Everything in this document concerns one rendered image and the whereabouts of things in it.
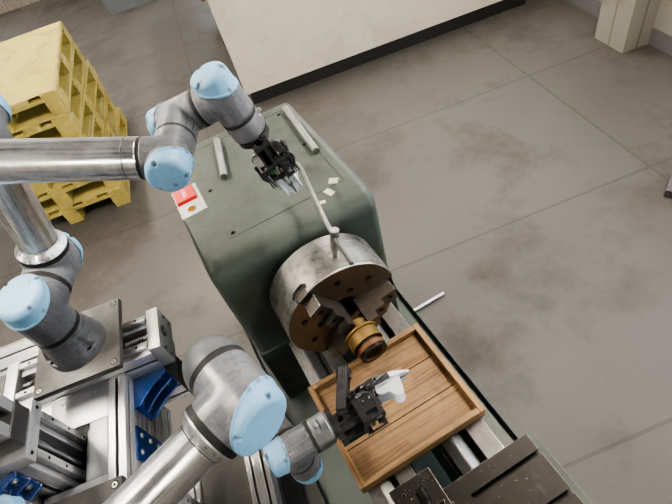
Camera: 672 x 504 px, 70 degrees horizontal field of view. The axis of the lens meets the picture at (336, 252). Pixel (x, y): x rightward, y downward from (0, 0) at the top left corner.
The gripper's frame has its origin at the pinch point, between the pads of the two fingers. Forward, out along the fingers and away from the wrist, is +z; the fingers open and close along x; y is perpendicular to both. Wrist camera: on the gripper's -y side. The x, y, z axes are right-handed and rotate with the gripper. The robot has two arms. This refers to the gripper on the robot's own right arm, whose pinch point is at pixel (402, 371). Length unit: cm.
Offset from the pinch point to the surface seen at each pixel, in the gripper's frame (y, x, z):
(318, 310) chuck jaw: -18.4, 11.7, -10.0
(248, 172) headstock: -69, 19, -7
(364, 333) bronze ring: -11.2, 4.3, -3.0
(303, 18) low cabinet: -315, -48, 106
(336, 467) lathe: -9, -54, -25
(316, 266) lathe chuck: -26.6, 16.4, -5.3
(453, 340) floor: -51, -107, 49
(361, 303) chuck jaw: -20.2, 2.9, 1.0
